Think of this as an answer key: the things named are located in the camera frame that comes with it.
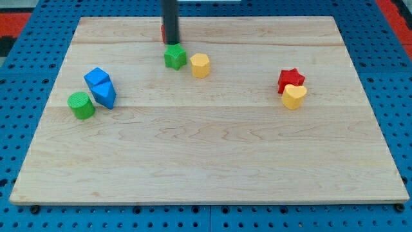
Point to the red star block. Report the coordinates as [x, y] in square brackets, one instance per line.
[289, 77]

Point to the blue cube block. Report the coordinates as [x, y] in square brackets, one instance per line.
[96, 77]

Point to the yellow heart block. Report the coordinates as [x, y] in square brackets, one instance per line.
[293, 96]

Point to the green cylinder block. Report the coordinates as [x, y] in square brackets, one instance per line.
[81, 105]

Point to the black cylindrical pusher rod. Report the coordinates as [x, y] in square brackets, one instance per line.
[170, 20]

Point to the red block behind rod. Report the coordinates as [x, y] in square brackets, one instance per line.
[162, 28]

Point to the yellow hexagon block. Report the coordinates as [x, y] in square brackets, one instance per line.
[200, 65]

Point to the light wooden board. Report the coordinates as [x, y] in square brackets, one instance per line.
[173, 139]

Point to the blue triangle block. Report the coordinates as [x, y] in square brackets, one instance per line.
[104, 94]

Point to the green star block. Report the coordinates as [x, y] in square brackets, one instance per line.
[175, 56]

